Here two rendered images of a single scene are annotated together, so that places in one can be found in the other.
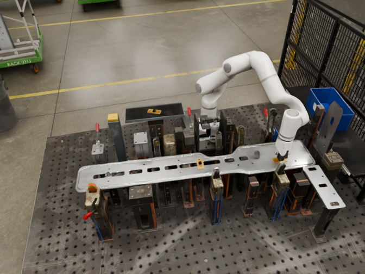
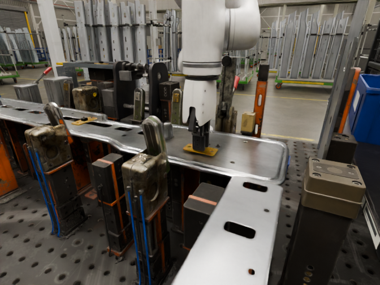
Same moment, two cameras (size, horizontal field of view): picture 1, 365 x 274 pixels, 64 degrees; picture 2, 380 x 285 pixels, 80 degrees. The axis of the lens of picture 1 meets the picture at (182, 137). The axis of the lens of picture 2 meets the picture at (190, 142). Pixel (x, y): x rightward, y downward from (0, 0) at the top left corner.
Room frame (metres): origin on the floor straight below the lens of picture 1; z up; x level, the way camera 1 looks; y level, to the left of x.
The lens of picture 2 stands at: (0.71, -0.82, 1.25)
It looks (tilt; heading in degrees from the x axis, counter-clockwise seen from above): 24 degrees down; 32
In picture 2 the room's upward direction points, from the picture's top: straight up
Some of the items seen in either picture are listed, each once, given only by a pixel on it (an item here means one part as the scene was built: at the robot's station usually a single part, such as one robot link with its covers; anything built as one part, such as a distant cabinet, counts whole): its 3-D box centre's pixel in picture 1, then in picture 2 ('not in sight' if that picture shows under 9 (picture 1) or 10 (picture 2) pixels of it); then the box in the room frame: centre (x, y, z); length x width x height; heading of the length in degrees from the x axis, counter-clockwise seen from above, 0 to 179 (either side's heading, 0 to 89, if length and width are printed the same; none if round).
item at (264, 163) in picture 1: (196, 165); (79, 122); (1.15, -0.08, 1.00); 1.38 x 0.22 x 0.02; 97
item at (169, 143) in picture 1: (170, 161); (91, 129); (1.30, 0.08, 0.89); 0.13 x 0.11 x 0.38; 7
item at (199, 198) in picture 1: (199, 179); (95, 158); (1.17, -0.10, 0.84); 0.13 x 0.05 x 0.29; 7
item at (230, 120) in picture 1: (227, 145); (171, 134); (1.40, -0.30, 0.91); 0.07 x 0.05 x 0.42; 7
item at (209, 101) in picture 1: (213, 89); not in sight; (1.78, -0.24, 1.10); 0.19 x 0.12 x 0.24; 120
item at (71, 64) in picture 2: (154, 112); (100, 64); (1.47, 0.17, 1.16); 0.37 x 0.14 x 0.02; 97
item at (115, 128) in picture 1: (119, 144); (73, 106); (1.44, 0.43, 0.92); 0.08 x 0.08 x 0.44; 7
